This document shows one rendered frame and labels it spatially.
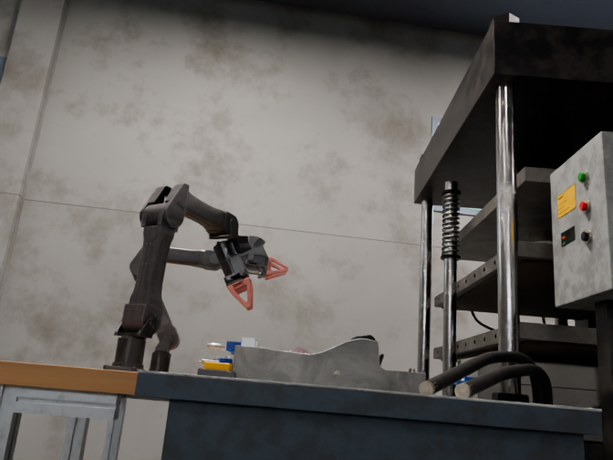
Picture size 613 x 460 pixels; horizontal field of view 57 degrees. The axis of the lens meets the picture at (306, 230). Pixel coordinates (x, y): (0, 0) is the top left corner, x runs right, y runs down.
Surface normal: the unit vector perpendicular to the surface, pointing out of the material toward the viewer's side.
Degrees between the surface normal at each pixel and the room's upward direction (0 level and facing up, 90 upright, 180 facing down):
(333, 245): 90
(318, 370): 90
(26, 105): 90
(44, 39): 90
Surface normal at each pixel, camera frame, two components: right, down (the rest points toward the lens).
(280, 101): 0.13, -0.26
